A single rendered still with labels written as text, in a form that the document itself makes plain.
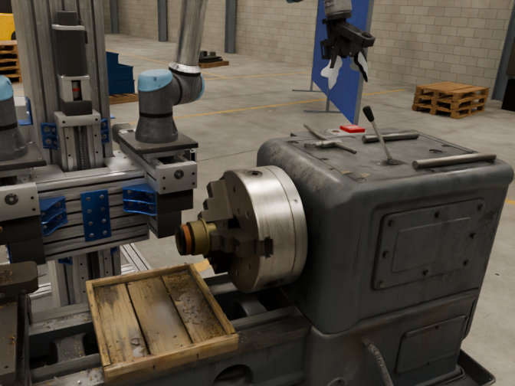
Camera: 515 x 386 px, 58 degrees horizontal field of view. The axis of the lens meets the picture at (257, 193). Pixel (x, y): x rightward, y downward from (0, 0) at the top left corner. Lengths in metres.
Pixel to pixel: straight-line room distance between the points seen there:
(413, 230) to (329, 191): 0.26
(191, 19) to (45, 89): 0.54
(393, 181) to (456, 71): 10.85
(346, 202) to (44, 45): 1.11
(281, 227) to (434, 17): 11.34
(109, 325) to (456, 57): 11.21
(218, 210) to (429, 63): 11.27
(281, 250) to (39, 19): 1.07
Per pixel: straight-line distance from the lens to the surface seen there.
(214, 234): 1.10
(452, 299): 1.47
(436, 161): 1.26
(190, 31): 1.68
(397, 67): 12.74
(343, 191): 1.05
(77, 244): 1.68
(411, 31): 12.56
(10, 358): 1.05
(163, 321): 1.21
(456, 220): 1.32
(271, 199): 1.07
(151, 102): 1.62
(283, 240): 1.07
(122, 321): 1.22
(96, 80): 1.76
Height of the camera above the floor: 1.62
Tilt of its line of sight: 22 degrees down
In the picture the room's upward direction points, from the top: 3 degrees clockwise
